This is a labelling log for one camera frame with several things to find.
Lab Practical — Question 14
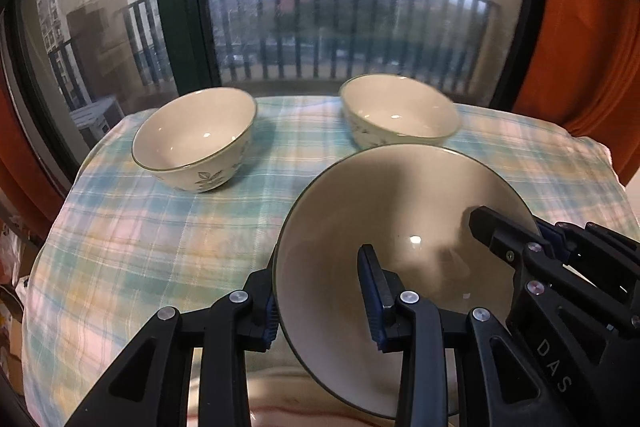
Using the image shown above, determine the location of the plaid tablecloth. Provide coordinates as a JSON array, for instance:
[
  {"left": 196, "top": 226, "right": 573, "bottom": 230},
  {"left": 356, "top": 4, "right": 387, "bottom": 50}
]
[{"left": 22, "top": 96, "right": 639, "bottom": 426}]

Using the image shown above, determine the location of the black balcony railing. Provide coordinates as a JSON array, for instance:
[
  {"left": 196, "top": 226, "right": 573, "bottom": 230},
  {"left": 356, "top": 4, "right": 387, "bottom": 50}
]
[{"left": 36, "top": 0, "right": 498, "bottom": 113}]

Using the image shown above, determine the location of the green floral bowl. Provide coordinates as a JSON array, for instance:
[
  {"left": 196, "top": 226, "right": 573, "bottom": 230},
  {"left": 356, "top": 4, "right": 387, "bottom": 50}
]
[
  {"left": 131, "top": 87, "right": 258, "bottom": 193},
  {"left": 273, "top": 144, "right": 536, "bottom": 418},
  {"left": 340, "top": 74, "right": 461, "bottom": 148}
]

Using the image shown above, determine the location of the orange right curtain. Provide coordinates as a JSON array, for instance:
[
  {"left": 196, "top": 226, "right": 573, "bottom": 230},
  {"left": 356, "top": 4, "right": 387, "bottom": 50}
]
[{"left": 514, "top": 0, "right": 639, "bottom": 184}]

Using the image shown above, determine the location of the white outdoor unit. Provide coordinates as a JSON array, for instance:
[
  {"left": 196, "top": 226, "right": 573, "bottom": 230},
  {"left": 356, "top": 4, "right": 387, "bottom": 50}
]
[{"left": 70, "top": 95, "right": 124, "bottom": 148}]

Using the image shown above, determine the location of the red pattern white plate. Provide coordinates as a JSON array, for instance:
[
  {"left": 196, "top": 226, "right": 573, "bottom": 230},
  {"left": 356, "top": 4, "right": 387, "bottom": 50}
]
[{"left": 184, "top": 363, "right": 461, "bottom": 427}]

